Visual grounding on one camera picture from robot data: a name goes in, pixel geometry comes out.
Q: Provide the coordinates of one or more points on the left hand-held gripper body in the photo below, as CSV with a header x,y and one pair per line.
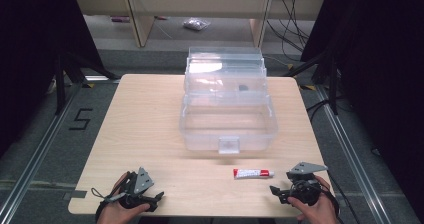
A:
x,y
142,181

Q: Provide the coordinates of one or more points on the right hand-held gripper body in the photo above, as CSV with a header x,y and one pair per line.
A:
x,y
305,187

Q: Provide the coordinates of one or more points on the red and white tube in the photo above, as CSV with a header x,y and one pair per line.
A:
x,y
253,173

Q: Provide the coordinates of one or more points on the clear plastic storage box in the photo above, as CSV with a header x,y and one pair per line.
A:
x,y
230,117

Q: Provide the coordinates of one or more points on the person's right hand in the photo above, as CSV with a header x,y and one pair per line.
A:
x,y
320,212

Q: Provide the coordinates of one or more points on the person's left hand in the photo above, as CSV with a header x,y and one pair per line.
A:
x,y
115,214

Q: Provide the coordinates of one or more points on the yellow black tape piece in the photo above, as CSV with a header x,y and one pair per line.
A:
x,y
308,87
88,85

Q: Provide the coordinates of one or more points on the black metal stand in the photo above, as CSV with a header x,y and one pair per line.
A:
x,y
331,80
60,84

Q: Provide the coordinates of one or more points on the dark curtain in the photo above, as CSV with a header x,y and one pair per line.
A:
x,y
383,84
30,50

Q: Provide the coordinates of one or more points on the clear plastic bag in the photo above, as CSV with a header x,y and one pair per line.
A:
x,y
196,24

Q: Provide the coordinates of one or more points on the light wooden cabinet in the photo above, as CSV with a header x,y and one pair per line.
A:
x,y
200,4

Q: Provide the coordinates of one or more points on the aluminium floor rail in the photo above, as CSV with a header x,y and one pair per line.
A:
x,y
36,150
353,160

